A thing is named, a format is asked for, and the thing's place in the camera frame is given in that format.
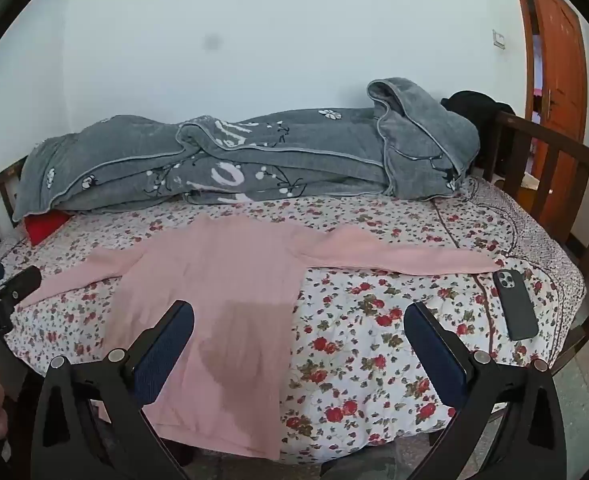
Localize dark wooden chair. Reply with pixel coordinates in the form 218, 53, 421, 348
0, 110, 589, 396

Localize black cloth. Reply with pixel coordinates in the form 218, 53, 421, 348
441, 90, 516, 171

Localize red pillow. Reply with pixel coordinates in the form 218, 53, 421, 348
24, 210, 71, 247

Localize orange wooden door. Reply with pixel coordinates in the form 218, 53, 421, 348
509, 0, 589, 181

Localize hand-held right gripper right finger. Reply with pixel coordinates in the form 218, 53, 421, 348
403, 302, 568, 480

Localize pink knit sweater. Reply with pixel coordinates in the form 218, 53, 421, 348
18, 214, 498, 461

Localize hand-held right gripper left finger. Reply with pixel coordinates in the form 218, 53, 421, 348
31, 300, 195, 480

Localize black smartphone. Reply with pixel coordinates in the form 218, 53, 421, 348
492, 269, 539, 342

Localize floral quilted bed sheet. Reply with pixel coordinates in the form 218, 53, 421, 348
0, 175, 586, 466

